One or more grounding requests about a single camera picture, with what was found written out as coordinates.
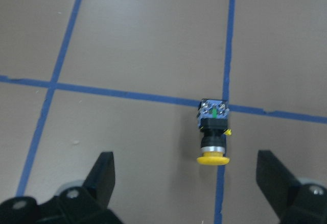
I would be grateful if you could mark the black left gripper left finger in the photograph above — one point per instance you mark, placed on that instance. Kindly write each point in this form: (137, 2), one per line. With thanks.
(91, 196)

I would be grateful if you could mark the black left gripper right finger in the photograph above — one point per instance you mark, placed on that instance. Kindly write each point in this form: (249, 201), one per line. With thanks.
(286, 194)

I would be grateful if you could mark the yellow push button switch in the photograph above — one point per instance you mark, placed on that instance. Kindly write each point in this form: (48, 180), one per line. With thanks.
(212, 119)

